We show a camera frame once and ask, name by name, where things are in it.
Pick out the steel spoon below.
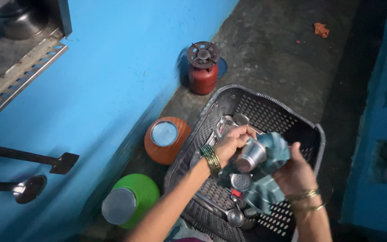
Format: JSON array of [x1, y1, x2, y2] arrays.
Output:
[[233, 112, 264, 136]]

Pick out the black plastic perforated basket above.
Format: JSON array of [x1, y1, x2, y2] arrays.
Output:
[[164, 84, 326, 242]]

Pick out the orange cloth scrap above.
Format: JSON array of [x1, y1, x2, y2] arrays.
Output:
[[314, 22, 330, 38]]

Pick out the red gas cylinder stove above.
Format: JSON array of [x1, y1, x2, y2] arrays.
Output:
[[186, 41, 221, 95]]

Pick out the blue round plate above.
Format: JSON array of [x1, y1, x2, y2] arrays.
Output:
[[216, 57, 228, 78]]

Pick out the slotted metal shelf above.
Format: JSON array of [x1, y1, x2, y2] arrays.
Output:
[[0, 28, 69, 132]]

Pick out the green gold bangles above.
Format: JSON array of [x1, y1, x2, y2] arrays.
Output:
[[200, 145, 222, 177]]

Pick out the steel lid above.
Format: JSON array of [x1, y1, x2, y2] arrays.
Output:
[[101, 188, 137, 226], [150, 120, 179, 147]]

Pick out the heap of steel utensils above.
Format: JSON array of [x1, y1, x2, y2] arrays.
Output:
[[189, 115, 239, 169]]

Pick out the steel perforated skimmer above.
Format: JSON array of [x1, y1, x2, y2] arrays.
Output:
[[230, 173, 253, 192]]

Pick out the person's left hand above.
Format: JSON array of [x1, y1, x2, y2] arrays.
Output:
[[213, 125, 258, 169]]

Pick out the person's pink and white clothing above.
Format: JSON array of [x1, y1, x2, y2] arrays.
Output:
[[163, 218, 214, 242]]

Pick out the steel cooking pot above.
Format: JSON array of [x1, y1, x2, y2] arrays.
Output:
[[0, 0, 50, 40]]

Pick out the steel ladle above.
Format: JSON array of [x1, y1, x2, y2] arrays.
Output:
[[195, 192, 245, 227]]

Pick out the orange plastic water pot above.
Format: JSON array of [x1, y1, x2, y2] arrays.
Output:
[[144, 117, 192, 166]]

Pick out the teal checked cloth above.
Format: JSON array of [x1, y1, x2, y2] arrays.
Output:
[[219, 132, 291, 216]]

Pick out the black round ladle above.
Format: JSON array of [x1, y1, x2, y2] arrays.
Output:
[[0, 174, 48, 204]]

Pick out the person's right hand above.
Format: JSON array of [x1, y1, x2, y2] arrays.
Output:
[[272, 141, 319, 197]]

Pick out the black flat spatula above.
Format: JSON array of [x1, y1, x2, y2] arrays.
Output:
[[0, 141, 80, 175]]

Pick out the small steel cup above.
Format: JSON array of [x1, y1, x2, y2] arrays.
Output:
[[235, 139, 267, 173]]

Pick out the green plastic water pot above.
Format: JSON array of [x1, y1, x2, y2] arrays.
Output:
[[101, 173, 160, 230]]

